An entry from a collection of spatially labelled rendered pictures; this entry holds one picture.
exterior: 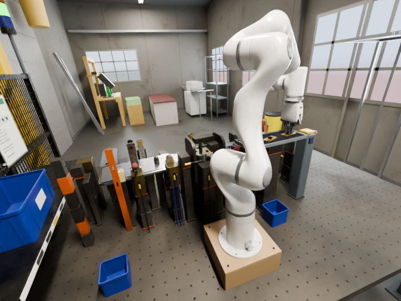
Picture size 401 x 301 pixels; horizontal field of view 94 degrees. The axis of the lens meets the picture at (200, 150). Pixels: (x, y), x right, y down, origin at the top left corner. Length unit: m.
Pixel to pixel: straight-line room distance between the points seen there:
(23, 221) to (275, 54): 0.90
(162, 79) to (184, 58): 1.19
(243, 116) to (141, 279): 0.80
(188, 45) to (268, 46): 7.59
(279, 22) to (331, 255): 0.99
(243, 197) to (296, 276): 0.43
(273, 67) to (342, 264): 0.89
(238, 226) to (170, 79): 7.42
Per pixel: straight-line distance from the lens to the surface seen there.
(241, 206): 0.74
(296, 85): 1.06
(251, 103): 0.63
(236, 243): 0.88
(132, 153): 0.97
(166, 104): 5.80
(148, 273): 1.02
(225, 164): 0.67
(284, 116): 1.12
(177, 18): 8.21
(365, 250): 1.26
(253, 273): 0.94
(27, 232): 0.85
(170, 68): 7.95
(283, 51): 0.62
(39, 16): 4.83
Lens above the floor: 1.52
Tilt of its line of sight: 24 degrees down
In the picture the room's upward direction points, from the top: 3 degrees counter-clockwise
